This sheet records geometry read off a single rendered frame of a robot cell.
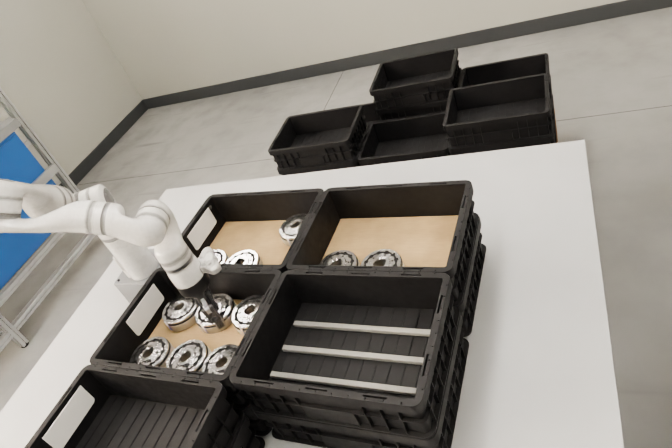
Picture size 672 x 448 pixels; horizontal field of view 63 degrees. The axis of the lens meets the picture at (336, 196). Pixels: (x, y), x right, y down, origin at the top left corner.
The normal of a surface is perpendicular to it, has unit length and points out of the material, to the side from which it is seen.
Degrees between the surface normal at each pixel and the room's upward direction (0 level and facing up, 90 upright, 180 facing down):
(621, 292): 0
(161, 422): 0
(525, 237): 0
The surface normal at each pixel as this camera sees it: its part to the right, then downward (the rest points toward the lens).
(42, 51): 0.91, -0.09
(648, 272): -0.32, -0.76
